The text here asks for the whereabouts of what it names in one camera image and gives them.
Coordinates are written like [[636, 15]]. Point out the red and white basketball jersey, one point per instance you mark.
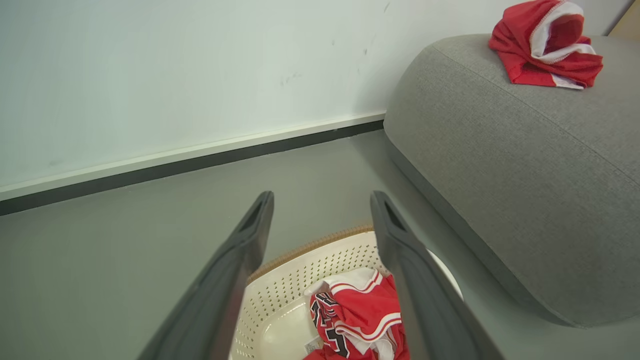
[[365, 312]]

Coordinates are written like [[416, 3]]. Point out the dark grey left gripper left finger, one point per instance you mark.
[[220, 295]]

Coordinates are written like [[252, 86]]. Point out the red shorts with white trim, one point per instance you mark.
[[520, 60]]

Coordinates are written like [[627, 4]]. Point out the grey fabric sofa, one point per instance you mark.
[[525, 165]]

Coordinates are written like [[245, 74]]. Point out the white perforated laundry basket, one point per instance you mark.
[[290, 290]]

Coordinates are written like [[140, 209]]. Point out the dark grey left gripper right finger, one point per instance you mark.
[[425, 300]]

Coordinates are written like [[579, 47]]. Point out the white and black baseboard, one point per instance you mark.
[[150, 167]]

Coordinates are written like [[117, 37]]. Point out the beige wooden panel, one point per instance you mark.
[[630, 25]]

